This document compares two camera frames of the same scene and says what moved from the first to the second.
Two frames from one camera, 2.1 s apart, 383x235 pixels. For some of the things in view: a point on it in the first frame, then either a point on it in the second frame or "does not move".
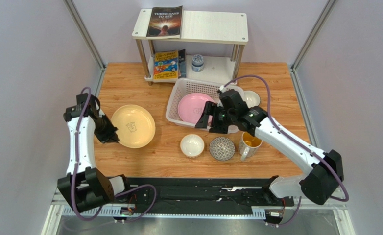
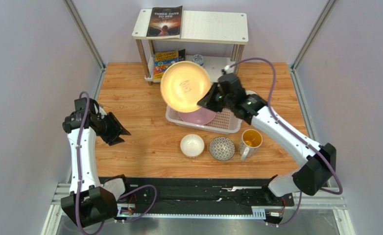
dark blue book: (182, 62) does not move
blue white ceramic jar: (197, 63) does not move
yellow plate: (135, 124) → (183, 84)
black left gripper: (110, 133) does not move
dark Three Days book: (165, 22) does not move
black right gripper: (215, 117) → (220, 99)
